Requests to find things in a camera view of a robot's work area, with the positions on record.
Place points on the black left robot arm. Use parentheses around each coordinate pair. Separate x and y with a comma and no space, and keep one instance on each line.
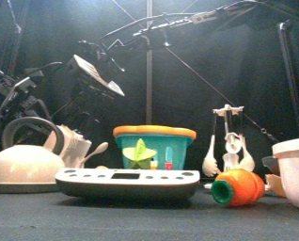
(6,94)

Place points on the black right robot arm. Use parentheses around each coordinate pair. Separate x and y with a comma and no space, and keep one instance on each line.
(223,15)

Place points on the white toy knife block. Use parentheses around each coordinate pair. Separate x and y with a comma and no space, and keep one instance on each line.
(75,149)

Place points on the green toy leaf vegetable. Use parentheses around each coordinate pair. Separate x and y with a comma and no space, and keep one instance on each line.
(139,153)

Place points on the vertical metal pole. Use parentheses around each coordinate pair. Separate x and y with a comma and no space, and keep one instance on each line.
(148,78)

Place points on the silver toy kettle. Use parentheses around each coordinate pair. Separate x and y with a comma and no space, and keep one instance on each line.
(22,166)

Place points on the white toy kitchen scale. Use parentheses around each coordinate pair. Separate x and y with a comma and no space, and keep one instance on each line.
(127,185)

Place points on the teal basket orange rim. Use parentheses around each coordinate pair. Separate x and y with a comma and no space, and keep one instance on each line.
(176,147)

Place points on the white toy utensil rack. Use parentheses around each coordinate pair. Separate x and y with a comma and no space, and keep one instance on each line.
(228,110)

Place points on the black cloth backdrop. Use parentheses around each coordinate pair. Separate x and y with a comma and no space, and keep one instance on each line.
(219,78)

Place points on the white toy slotted turner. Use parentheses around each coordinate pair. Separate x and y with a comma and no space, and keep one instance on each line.
(230,163)

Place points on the white toy ladle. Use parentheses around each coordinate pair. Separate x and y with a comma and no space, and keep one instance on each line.
(247,160)

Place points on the orange toy carrot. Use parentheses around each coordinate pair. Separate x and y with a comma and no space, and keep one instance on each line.
(242,188)

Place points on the white toy pot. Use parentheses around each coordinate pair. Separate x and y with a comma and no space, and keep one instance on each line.
(294,172)

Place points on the black frame post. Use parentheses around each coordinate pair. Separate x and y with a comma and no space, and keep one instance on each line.
(291,78)

